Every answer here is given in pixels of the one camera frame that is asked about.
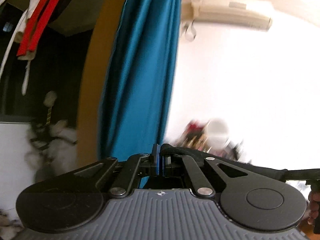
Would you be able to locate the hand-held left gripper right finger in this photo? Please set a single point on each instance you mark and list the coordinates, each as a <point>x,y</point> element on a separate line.
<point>163,166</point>

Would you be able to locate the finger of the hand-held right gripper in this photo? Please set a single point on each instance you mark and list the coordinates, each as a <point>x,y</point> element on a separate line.
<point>302,173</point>

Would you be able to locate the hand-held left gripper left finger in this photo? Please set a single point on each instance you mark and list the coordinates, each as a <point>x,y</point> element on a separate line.
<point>156,160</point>

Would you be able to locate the black garment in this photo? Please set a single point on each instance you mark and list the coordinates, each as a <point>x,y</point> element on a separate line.
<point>190,151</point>

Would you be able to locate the person's right hand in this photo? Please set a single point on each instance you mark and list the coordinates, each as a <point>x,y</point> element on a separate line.
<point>314,208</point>

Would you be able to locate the red and gold clutter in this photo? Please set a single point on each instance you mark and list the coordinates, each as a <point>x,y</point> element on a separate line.
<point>196,130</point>

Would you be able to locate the white round object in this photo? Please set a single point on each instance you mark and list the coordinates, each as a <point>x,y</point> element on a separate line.
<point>217,130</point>

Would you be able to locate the teal curtain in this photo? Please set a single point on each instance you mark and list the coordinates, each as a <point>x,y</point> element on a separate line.
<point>140,67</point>

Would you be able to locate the white fluffy toy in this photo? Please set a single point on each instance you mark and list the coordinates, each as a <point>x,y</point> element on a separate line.
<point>62,135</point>

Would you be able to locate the white cabinet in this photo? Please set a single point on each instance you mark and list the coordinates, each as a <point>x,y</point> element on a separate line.
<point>12,155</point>

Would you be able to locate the white air conditioner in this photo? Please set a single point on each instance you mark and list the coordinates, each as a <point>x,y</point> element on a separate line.
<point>225,10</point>

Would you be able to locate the red hanging cloth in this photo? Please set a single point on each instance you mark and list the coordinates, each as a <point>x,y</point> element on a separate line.
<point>37,22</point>

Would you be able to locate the ochre wooden door frame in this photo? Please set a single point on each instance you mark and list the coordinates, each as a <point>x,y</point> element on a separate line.
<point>95,67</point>

